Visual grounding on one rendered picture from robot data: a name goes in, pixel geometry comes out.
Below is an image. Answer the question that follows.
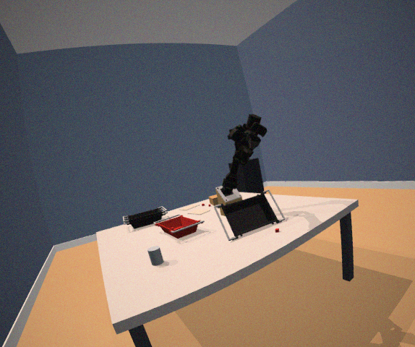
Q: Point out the red plastic tray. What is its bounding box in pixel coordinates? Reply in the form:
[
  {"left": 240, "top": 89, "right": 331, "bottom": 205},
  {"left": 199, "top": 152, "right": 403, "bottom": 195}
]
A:
[{"left": 155, "top": 215, "right": 200, "bottom": 239}]

